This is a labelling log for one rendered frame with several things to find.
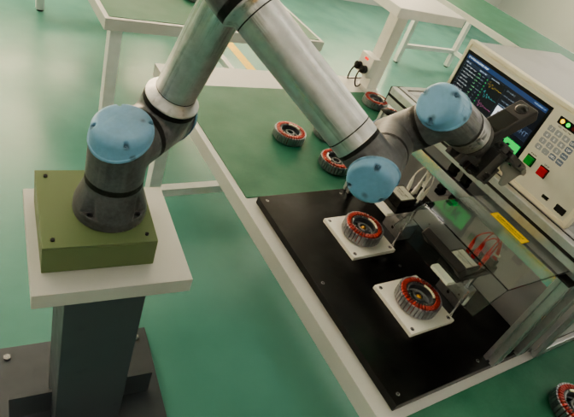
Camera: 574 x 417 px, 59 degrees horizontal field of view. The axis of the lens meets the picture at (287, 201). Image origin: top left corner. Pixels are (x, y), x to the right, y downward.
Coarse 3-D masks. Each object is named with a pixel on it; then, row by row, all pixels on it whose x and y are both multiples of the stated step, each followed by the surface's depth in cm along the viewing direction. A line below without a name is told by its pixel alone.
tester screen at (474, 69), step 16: (464, 64) 121; (480, 64) 117; (464, 80) 121; (480, 80) 117; (496, 80) 114; (480, 96) 118; (496, 96) 114; (512, 96) 111; (528, 96) 108; (544, 112) 106
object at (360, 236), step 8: (352, 216) 136; (360, 216) 138; (368, 216) 139; (344, 224) 135; (352, 224) 134; (360, 224) 137; (368, 224) 139; (376, 224) 137; (344, 232) 135; (352, 232) 132; (360, 232) 132; (368, 232) 137; (376, 232) 135; (352, 240) 133; (360, 240) 132; (368, 240) 132; (376, 240) 133
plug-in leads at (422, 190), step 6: (420, 168) 135; (414, 174) 136; (420, 180) 134; (426, 180) 139; (432, 180) 135; (408, 186) 138; (420, 186) 141; (414, 192) 136; (420, 192) 135; (426, 192) 136; (420, 198) 138
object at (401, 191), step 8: (392, 192) 133; (400, 192) 134; (408, 192) 135; (384, 200) 135; (392, 200) 133; (400, 200) 131; (408, 200) 132; (416, 200) 134; (424, 200) 139; (384, 208) 133; (392, 208) 133; (400, 208) 132; (408, 208) 134
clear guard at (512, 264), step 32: (416, 224) 103; (448, 224) 101; (480, 224) 105; (512, 224) 110; (480, 256) 96; (512, 256) 100; (544, 256) 103; (448, 288) 95; (480, 288) 93; (512, 288) 92
